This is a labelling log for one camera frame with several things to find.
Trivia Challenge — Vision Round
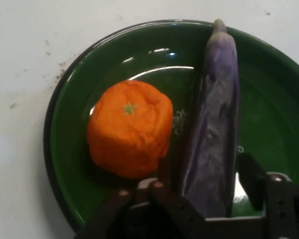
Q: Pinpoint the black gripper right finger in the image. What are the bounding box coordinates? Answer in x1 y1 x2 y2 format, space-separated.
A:
237 151 299 239

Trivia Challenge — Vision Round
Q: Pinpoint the dark green round plate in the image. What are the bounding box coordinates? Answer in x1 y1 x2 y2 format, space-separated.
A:
42 19 299 233

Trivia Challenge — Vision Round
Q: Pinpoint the orange toy fruit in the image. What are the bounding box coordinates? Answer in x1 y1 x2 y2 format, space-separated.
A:
86 79 175 180

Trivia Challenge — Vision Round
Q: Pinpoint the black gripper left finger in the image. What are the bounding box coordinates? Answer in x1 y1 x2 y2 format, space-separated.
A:
74 177 208 239

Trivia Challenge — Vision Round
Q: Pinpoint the purple toy eggplant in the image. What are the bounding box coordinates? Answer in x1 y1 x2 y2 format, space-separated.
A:
181 18 241 219

